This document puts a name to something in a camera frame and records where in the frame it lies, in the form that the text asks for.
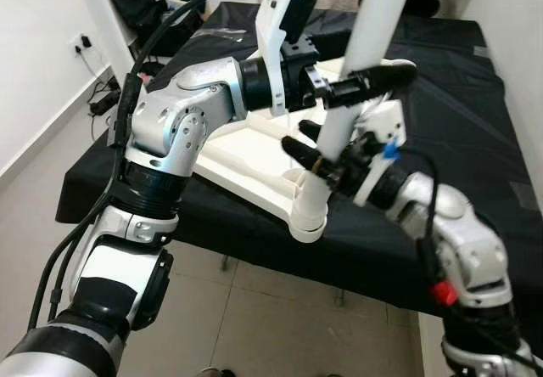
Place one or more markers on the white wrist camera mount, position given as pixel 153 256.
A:
pixel 271 20
pixel 382 122

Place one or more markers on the black tablecloth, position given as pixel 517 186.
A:
pixel 475 139

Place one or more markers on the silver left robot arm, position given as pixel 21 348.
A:
pixel 170 114

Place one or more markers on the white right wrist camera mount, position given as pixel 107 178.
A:
pixel 382 122

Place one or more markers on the white plastic table leg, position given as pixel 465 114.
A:
pixel 382 20
pixel 97 20

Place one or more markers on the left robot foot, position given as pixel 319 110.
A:
pixel 216 373

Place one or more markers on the black power strip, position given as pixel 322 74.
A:
pixel 103 101

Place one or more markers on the white plastic bag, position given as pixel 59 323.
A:
pixel 185 3

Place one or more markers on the white plastic table top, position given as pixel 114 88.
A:
pixel 246 152

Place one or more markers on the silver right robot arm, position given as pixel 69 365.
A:
pixel 458 233

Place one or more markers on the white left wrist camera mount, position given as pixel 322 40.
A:
pixel 271 20

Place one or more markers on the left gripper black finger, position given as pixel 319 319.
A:
pixel 373 82

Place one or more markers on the black wall plug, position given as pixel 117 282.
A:
pixel 82 44

